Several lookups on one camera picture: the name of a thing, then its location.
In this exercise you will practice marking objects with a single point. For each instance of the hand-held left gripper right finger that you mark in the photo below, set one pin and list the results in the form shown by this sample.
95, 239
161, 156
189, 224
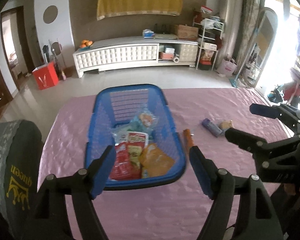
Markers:
200, 172

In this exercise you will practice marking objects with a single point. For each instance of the blue mop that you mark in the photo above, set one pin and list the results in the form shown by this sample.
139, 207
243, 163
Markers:
245, 55

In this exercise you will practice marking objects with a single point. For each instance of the blue tissue box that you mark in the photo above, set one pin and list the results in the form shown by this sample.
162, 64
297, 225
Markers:
148, 33

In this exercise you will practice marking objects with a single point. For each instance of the white tufted TV cabinet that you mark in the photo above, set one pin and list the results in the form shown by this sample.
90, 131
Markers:
115, 55

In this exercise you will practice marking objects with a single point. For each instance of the clear packet orange crackers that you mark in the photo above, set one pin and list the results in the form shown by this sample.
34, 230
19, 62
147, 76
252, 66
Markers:
226, 125

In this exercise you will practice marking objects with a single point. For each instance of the red garment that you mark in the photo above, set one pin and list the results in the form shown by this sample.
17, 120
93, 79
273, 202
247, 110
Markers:
291, 92

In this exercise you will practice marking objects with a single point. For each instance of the brown round wall disc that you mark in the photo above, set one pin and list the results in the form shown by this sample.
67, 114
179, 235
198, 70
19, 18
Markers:
50, 15

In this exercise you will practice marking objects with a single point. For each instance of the standing mirror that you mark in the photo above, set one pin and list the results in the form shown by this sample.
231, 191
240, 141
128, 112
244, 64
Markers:
265, 42

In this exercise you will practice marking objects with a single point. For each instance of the cardboard box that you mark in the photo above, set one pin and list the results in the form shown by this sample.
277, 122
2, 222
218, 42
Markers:
186, 32

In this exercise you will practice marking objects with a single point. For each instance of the oranges on cabinet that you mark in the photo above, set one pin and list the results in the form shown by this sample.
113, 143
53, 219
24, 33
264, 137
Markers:
86, 43

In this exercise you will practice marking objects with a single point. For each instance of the pink tablecloth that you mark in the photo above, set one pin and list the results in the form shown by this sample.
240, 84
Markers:
152, 205

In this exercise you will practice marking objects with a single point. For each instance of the purple tube snack packet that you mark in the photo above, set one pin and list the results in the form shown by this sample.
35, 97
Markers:
211, 127

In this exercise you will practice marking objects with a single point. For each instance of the red cube box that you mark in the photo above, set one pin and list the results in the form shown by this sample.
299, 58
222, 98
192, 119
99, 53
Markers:
45, 76

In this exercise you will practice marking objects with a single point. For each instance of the clear packet with round cracker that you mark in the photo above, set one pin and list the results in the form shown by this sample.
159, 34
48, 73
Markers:
146, 118

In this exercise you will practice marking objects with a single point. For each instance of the white paper roll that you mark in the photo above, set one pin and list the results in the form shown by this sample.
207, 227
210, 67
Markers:
175, 59

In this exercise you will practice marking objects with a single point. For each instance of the tall standing air conditioner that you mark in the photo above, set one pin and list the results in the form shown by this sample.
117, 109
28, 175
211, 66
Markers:
231, 17

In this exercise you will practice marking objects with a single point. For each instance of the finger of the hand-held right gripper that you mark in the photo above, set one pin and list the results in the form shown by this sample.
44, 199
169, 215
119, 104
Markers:
242, 137
263, 111

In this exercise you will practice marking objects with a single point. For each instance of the orange snack packet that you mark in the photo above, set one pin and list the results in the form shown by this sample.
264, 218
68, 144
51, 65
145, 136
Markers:
187, 137

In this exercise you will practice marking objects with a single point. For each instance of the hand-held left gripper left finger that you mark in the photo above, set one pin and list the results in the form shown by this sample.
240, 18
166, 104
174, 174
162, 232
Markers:
103, 172

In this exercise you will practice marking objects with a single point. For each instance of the orange yellow cracker packet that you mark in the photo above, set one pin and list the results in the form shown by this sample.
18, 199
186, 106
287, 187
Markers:
157, 161

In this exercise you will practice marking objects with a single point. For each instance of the white shelf rack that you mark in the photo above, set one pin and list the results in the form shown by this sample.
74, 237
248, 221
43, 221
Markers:
210, 42

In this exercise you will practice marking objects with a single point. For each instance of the blue plastic basket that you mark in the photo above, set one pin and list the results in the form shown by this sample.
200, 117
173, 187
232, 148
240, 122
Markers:
97, 130

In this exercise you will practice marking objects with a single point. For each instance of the grey chair cover gold print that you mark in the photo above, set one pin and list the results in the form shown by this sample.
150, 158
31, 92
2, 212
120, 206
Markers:
15, 155

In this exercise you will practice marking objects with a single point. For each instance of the red yellow snack packet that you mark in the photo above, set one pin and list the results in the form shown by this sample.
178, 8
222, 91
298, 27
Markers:
135, 152

